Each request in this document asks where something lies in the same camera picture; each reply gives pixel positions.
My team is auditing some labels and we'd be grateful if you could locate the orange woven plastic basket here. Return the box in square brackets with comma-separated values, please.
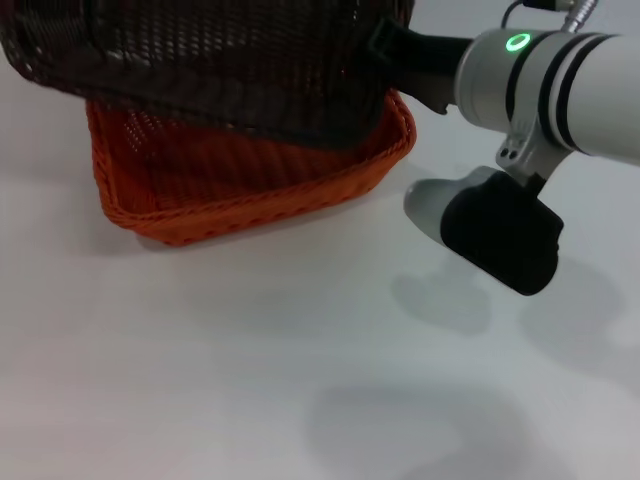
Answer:
[84, 89, 418, 247]

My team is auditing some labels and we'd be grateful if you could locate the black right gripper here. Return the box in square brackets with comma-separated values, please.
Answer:
[367, 17, 472, 117]

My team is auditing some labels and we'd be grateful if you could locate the metal flexible conduit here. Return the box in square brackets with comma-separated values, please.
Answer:
[553, 0, 602, 35]

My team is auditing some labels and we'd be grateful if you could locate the silver camera mount bracket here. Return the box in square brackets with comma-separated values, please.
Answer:
[494, 112, 557, 190]

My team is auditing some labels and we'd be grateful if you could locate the black and grey wrist camera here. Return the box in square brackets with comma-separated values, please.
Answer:
[403, 166, 565, 297]

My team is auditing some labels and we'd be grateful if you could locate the thin black cable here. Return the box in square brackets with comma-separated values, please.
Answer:
[501, 0, 527, 27]

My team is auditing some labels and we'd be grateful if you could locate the dark brown woven basket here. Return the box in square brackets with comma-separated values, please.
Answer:
[0, 0, 417, 150]

